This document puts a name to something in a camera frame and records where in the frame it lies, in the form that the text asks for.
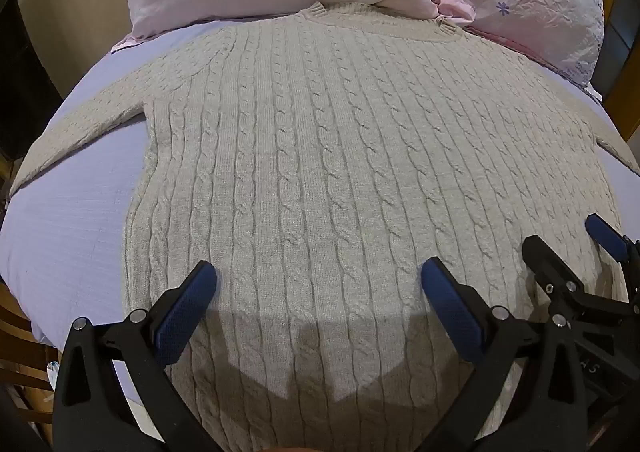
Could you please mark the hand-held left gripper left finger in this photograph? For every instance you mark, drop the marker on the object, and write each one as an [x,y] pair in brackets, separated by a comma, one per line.
[186,304]

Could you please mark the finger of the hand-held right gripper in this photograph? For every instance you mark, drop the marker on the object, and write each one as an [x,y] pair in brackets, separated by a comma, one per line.
[606,234]
[547,262]

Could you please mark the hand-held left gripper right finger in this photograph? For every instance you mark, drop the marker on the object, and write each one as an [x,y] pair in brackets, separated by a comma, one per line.
[450,304]

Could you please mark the lavender bed sheet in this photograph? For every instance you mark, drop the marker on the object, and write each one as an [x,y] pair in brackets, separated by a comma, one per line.
[65,232]

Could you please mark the wooden chair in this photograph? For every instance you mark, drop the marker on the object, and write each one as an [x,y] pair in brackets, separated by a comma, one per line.
[22,332]

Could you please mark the wooden bed frame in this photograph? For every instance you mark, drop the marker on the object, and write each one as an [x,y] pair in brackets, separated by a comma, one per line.
[627,82]

